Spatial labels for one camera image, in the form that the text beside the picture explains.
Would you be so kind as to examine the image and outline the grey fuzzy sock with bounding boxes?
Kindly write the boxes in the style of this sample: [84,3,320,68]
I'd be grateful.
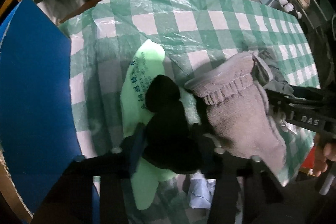
[185,52,286,174]

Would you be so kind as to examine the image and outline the person right hand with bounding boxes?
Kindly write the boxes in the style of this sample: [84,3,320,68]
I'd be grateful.
[313,134,336,177]

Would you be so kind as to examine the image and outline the green checkered tablecloth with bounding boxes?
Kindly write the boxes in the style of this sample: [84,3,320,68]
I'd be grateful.
[58,0,321,224]

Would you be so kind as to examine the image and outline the blue cardboard box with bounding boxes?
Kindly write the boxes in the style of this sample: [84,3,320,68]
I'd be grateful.
[0,0,101,223]

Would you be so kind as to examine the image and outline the light green plastic bag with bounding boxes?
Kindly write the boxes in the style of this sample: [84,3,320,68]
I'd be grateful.
[119,39,202,211]

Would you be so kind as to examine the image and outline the black sock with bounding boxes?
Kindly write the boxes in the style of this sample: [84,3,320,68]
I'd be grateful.
[142,75,212,174]

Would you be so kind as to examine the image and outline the blue striped white cloth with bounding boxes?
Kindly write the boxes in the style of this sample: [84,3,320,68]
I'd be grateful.
[187,172,216,209]

